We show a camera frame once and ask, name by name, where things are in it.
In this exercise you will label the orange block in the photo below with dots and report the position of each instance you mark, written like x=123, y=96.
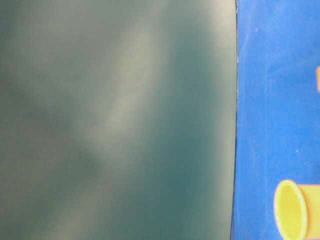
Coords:
x=318, y=78

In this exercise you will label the green board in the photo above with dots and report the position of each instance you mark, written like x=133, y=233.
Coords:
x=117, y=119

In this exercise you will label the blue table cloth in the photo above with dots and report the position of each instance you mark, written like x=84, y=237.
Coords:
x=278, y=108

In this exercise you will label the yellow plastic cup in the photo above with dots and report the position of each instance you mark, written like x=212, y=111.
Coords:
x=297, y=210

